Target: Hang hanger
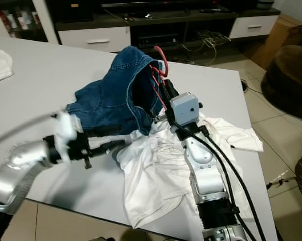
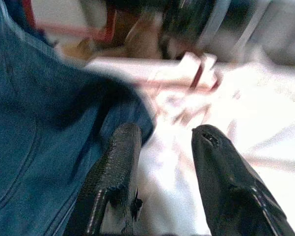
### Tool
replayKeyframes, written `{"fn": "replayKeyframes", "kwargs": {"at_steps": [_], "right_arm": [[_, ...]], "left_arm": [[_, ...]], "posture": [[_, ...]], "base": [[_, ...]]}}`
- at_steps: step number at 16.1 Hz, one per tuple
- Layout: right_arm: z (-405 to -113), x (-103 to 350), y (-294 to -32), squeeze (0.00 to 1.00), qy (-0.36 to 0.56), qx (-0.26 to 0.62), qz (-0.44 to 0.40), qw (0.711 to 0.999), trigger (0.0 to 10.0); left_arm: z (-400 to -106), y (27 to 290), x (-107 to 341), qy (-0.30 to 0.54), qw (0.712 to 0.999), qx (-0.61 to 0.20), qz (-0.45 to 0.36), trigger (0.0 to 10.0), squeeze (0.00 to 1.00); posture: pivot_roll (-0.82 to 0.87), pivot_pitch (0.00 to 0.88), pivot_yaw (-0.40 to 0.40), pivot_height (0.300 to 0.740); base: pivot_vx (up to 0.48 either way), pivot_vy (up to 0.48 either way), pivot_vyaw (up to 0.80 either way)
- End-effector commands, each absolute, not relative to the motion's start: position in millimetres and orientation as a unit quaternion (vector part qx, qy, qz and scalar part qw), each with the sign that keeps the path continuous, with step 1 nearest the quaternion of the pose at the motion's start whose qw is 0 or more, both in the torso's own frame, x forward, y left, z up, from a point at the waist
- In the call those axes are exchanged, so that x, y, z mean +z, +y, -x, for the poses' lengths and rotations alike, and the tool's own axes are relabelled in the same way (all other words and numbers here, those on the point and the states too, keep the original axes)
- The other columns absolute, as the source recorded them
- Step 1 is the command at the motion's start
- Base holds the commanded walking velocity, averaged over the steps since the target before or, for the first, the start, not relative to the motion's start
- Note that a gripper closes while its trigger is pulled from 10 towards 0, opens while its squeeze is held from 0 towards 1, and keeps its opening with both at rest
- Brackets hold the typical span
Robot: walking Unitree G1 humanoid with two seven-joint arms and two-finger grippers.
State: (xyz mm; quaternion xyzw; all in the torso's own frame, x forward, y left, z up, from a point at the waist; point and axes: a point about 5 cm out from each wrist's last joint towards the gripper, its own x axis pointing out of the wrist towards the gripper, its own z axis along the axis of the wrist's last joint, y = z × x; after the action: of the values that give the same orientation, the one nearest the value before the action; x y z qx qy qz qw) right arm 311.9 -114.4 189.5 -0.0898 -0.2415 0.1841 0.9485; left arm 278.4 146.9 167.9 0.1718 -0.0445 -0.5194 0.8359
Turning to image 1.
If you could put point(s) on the small white drawer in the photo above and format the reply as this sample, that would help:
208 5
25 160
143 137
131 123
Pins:
254 26

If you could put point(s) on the blue denim shorts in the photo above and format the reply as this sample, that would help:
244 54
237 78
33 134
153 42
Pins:
110 95

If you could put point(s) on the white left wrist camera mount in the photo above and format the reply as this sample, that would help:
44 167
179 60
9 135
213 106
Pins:
66 133

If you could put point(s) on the black television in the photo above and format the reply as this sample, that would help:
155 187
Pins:
148 4

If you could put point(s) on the white display cabinet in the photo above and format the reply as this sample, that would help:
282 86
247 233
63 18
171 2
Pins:
51 20

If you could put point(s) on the brown cardboard box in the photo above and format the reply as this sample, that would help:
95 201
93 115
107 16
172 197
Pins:
281 37

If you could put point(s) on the black floor socket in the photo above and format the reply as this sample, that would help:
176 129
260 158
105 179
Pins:
244 85

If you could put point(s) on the white folded garment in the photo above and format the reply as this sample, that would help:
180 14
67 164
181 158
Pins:
0 65

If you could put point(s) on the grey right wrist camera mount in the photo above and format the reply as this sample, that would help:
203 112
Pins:
186 108

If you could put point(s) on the black set-top box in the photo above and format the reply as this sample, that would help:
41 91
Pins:
158 41

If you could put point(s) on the white printed t-shirt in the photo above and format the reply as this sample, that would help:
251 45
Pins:
150 175

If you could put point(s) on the small metal floor tool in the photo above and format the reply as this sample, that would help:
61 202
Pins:
281 179

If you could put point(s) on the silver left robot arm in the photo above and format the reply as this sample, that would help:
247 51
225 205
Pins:
20 170

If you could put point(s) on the wide white drawer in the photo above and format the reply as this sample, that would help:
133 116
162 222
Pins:
94 40

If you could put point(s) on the dark tv stand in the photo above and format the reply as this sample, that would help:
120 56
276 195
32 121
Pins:
181 21

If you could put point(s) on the red plastic clothes hanger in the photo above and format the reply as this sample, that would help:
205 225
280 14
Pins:
166 63

